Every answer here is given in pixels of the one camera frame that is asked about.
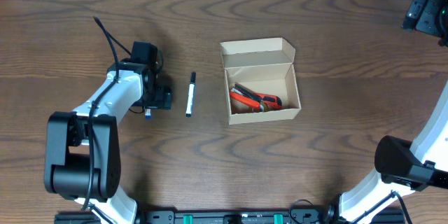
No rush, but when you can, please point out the blue whiteboard marker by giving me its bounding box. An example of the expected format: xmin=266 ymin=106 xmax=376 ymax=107
xmin=144 ymin=108 xmax=152 ymax=120

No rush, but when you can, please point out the yellow tape roll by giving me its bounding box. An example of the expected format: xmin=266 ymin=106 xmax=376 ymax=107
xmin=252 ymin=102 xmax=269 ymax=113

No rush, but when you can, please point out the black whiteboard marker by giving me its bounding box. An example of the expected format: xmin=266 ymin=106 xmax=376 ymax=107
xmin=185 ymin=72 xmax=196 ymax=118

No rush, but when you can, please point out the open cardboard box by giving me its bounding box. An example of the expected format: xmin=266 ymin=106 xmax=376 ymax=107
xmin=220 ymin=38 xmax=302 ymax=125

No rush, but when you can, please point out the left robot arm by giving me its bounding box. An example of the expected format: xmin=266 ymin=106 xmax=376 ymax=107
xmin=44 ymin=41 xmax=172 ymax=223

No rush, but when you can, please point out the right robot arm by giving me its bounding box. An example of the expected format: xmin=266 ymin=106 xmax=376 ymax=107
xmin=321 ymin=90 xmax=447 ymax=223

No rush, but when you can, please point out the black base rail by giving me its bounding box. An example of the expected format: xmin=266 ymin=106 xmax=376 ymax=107
xmin=53 ymin=207 xmax=406 ymax=224

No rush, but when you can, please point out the red utility knife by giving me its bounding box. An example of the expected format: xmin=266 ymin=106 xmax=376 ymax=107
xmin=255 ymin=93 xmax=283 ymax=110

